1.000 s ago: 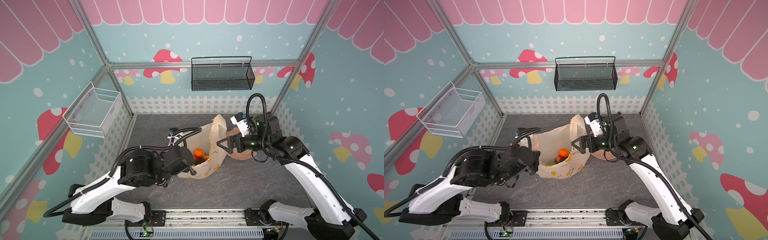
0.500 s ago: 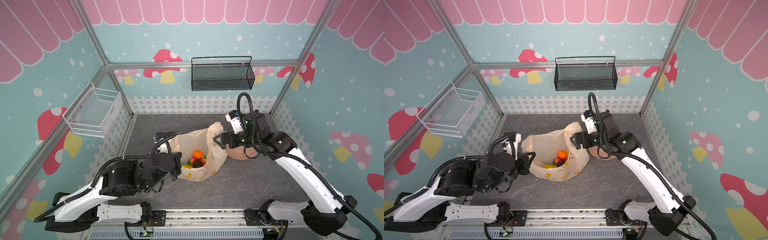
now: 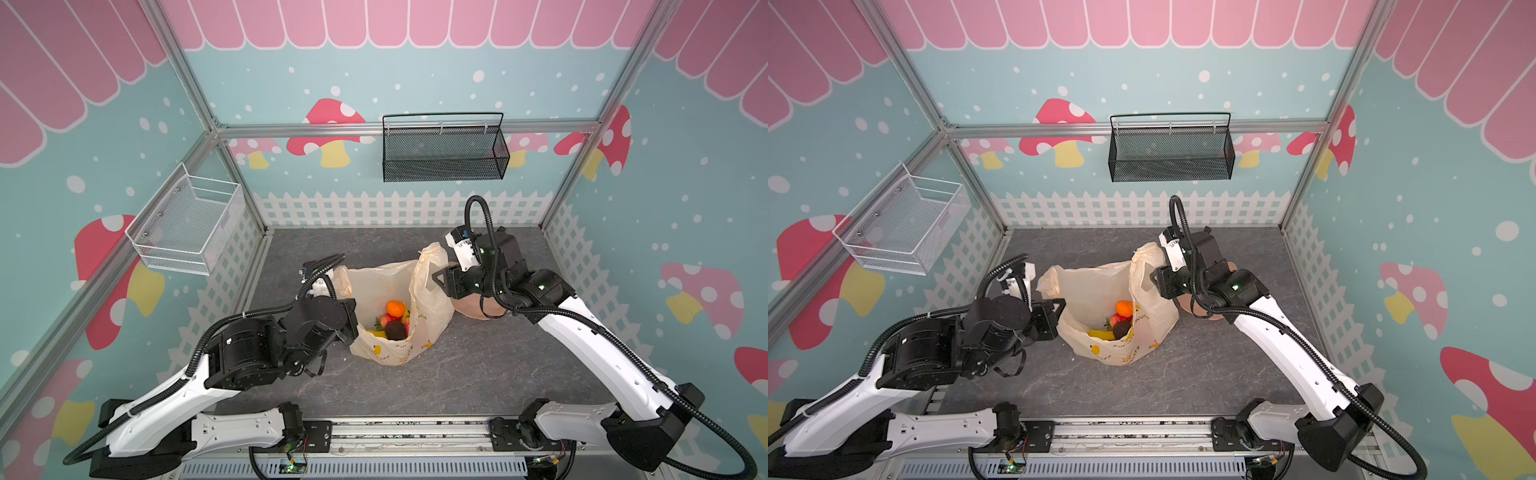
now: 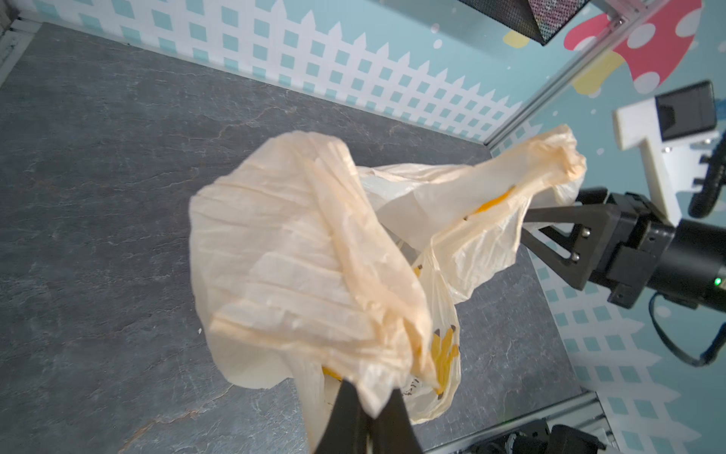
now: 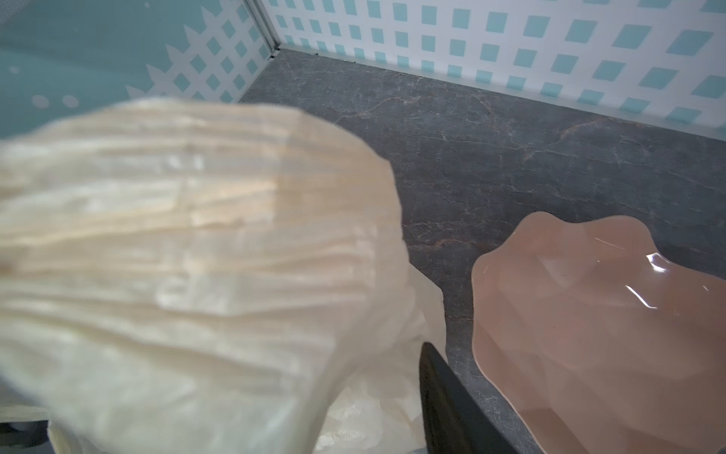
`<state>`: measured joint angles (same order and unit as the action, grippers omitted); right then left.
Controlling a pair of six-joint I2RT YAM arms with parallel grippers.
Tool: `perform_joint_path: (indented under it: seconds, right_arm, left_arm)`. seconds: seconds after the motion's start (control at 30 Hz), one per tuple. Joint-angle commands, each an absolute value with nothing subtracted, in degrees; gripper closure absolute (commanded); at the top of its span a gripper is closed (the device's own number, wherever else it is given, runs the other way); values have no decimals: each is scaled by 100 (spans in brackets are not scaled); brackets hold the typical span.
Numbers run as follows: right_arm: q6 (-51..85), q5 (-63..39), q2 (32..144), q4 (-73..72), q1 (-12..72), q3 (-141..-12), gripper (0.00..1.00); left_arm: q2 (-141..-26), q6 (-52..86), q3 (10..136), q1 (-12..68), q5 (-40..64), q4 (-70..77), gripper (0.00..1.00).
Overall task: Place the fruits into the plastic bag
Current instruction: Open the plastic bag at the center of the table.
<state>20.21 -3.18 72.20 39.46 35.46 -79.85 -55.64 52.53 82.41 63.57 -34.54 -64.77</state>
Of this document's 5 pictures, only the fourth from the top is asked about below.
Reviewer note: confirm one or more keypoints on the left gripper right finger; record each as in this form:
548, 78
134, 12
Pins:
391, 432

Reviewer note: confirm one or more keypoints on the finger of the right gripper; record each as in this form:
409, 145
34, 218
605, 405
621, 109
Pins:
584, 231

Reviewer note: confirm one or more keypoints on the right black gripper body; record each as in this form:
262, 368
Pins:
683, 262

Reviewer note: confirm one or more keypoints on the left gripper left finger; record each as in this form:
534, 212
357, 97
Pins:
347, 431

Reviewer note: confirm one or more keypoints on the translucent cream plastic bag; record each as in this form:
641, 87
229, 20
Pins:
306, 266

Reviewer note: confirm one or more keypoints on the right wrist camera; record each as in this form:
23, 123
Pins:
681, 148

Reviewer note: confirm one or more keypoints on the aluminium mounting rail frame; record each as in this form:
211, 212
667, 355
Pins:
583, 412

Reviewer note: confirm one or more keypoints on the black mesh wall basket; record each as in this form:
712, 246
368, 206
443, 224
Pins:
538, 20

